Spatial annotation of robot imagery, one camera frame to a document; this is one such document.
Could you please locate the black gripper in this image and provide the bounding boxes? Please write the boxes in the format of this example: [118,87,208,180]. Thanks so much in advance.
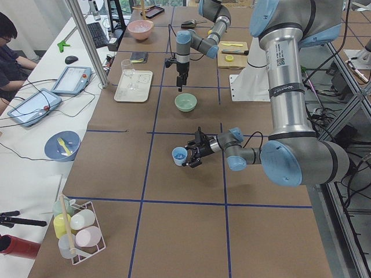
[181,134,218,168]
[176,61,190,92]

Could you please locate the light blue cup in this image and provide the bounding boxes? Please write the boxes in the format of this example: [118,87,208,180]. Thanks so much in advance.
[172,147,188,166]

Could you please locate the green bowl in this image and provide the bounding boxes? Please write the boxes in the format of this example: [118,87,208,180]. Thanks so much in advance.
[174,93,197,112]

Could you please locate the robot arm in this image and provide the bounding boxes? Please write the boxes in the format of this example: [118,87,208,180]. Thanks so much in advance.
[176,1,231,92]
[186,1,350,186]

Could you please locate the metal ice scoop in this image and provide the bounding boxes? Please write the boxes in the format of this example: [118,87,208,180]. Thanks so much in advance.
[180,20,206,29]

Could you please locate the pink bowl with ice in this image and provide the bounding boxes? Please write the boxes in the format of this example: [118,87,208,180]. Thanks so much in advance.
[127,20,154,41]

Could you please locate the blue bowl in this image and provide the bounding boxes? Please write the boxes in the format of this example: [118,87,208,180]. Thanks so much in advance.
[44,131,81,162]

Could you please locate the cream bear tray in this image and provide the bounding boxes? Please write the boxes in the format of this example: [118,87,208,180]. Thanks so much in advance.
[114,70,153,103]

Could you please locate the grey folded cloth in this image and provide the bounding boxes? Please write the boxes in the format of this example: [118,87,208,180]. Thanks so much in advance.
[130,52,148,64]

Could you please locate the lemon half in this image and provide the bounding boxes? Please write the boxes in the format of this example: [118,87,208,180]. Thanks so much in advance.
[225,55,234,62]

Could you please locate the clear wine glass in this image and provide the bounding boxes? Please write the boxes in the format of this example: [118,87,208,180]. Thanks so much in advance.
[121,59,137,91]

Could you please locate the wooden cutting board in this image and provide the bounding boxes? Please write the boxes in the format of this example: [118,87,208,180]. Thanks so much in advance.
[217,41,249,69]

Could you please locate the yellow plastic knife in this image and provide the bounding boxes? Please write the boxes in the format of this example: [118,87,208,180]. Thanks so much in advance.
[220,43,244,47]

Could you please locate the steel muddler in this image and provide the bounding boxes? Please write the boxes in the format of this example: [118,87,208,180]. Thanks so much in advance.
[221,49,249,56]

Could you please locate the wooden mug tree stand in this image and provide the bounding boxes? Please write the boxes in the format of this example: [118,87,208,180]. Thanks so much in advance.
[132,0,154,20]

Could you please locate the black keyboard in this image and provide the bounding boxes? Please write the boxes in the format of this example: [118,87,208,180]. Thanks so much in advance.
[87,22,107,49]

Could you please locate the teach pendant far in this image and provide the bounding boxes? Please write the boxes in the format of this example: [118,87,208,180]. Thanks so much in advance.
[51,66,92,96]

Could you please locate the teach pendant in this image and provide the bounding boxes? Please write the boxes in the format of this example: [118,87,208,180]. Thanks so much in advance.
[7,89,62,127]
[51,66,92,96]

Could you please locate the computer mouse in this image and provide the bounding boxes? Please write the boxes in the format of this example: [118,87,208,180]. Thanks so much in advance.
[64,56,79,65]

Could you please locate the green clamp tool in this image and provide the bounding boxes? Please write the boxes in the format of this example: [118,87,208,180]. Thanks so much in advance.
[57,40,71,53]

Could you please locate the yellow plastic fork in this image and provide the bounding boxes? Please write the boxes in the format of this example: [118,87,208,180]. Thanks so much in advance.
[57,137,72,156]

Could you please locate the teach pendant near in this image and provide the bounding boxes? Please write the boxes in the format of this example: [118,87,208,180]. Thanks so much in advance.
[7,89,62,127]

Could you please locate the person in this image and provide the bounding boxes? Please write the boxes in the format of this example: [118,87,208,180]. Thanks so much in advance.
[0,13,37,114]

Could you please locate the black tripod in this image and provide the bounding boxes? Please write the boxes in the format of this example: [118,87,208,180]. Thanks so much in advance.
[1,211,47,228]

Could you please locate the red bottle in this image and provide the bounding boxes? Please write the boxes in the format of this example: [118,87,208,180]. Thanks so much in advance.
[1,235,41,259]

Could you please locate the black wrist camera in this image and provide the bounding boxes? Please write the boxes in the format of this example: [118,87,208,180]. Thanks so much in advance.
[165,58,177,68]
[195,127,208,144]

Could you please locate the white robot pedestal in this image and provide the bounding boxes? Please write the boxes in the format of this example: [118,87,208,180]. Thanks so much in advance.
[230,38,270,102]

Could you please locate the aluminium frame post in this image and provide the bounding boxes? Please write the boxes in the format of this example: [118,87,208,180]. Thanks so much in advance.
[66,0,108,88]

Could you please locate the white wire cup rack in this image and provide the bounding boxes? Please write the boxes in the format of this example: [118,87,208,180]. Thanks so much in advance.
[53,195,106,265]

